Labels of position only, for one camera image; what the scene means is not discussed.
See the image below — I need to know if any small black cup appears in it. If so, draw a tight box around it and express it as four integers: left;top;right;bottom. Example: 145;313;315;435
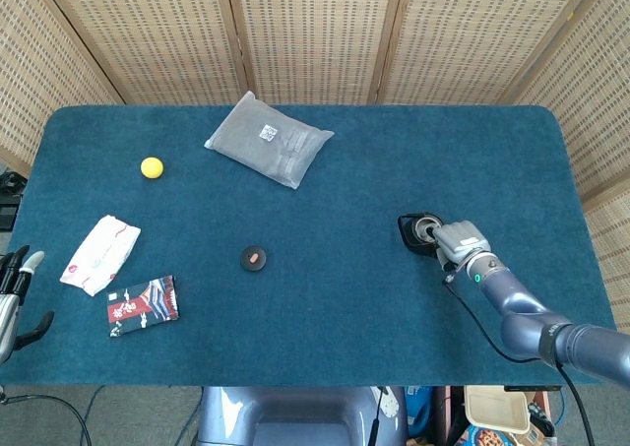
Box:
397;211;444;259

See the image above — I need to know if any blue-grey robot torso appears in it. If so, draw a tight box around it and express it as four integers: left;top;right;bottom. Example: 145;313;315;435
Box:
196;385;410;446

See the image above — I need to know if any beige takeaway container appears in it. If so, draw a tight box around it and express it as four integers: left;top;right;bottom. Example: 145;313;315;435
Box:
464;385;532;435

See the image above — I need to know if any grey plastic pouch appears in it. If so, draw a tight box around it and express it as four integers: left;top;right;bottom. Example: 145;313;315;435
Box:
203;91;336;191

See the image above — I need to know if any blue table cloth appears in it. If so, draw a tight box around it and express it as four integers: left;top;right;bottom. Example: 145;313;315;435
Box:
0;104;625;387

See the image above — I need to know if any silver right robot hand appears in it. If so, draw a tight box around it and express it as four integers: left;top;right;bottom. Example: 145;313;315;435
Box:
426;221;493;273

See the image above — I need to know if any small black round disc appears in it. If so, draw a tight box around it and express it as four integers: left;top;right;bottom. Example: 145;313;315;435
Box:
239;245;270;273

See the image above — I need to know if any black equipment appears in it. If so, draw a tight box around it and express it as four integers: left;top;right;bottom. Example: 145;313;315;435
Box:
0;167;24;230

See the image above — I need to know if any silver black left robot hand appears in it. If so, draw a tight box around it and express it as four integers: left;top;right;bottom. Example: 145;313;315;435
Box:
0;245;55;366

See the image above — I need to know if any red blue printed box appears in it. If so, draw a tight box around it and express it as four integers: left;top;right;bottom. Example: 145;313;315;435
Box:
105;275;180;338

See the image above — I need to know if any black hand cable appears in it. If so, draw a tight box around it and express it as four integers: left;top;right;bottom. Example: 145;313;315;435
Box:
441;272;592;446

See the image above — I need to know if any woven wooden folding screen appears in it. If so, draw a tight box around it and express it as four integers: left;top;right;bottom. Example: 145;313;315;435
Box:
0;0;630;334

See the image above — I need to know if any black floor cable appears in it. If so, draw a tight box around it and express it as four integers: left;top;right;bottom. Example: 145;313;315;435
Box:
0;389;95;446

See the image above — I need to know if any cookie box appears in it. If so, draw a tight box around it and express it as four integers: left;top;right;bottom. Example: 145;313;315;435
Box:
455;423;547;446

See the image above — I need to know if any blue package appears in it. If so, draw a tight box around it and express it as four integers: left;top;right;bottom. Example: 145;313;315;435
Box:
406;385;434;437

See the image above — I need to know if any white tissue pack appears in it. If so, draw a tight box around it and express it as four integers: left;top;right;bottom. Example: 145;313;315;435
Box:
59;214;142;298

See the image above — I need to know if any yellow ball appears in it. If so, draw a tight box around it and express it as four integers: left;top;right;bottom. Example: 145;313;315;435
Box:
140;157;165;180

